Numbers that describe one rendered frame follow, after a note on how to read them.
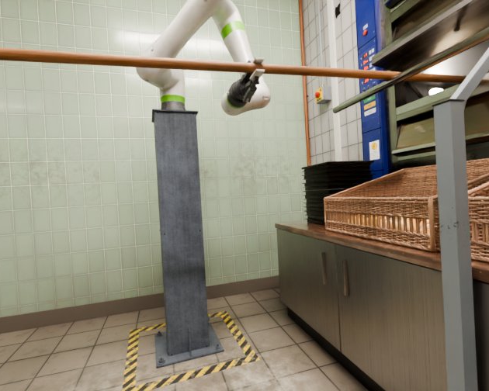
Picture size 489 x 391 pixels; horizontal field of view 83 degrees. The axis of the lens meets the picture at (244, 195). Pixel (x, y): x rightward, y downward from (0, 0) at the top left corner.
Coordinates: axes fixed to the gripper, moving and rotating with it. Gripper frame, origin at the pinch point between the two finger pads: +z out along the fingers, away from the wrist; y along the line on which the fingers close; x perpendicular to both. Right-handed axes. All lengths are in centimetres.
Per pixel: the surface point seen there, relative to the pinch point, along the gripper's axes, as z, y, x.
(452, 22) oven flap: 6, -20, -78
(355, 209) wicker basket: -5, 49, -39
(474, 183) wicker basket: 27, 41, -56
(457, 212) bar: 41, 47, -30
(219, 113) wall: -121, -20, -10
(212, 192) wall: -120, 39, -1
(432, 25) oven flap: 1, -21, -74
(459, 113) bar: 41, 26, -32
